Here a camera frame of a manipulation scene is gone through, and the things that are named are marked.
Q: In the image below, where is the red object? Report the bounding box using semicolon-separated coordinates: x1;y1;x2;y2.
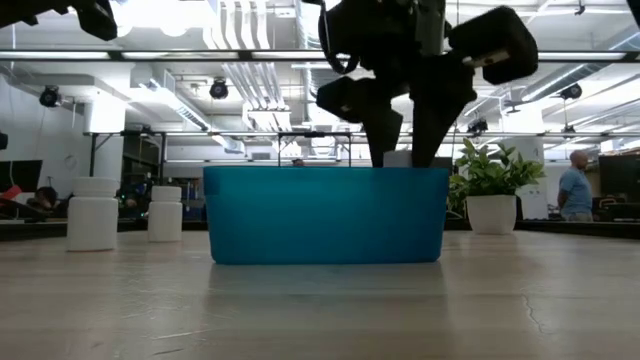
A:
0;184;24;204

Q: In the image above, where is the dark monitor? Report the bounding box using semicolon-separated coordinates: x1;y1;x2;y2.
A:
598;154;640;204

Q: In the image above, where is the blue plastic basket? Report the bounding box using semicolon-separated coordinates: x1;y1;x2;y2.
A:
202;165;450;266

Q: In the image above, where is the seated person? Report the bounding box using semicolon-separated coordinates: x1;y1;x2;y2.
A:
118;184;150;219
27;185;69;219

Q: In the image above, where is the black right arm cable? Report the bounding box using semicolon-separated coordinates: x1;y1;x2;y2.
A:
317;2;360;76

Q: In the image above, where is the black monitor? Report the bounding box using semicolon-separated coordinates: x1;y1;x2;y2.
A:
0;159;44;194

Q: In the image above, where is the green plant in white pot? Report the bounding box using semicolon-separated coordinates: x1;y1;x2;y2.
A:
448;137;547;236

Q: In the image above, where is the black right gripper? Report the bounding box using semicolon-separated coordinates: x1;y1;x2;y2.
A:
316;0;539;169

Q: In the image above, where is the white pill bottle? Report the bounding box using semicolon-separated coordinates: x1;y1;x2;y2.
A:
383;149;414;169
66;176;121;253
147;185;184;244

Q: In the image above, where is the standing person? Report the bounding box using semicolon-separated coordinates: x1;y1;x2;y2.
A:
557;149;595;223

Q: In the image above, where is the silver ceiling air duct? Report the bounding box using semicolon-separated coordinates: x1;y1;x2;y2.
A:
130;69;246;155

